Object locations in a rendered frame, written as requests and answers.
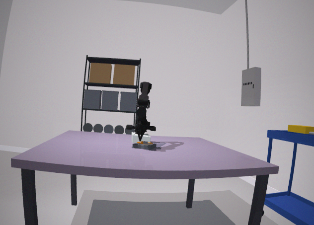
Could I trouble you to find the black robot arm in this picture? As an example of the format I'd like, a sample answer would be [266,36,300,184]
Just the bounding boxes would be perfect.
[136,81,152,135]

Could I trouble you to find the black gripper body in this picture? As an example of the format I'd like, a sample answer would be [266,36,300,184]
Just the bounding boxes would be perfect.
[126,117,156,131]

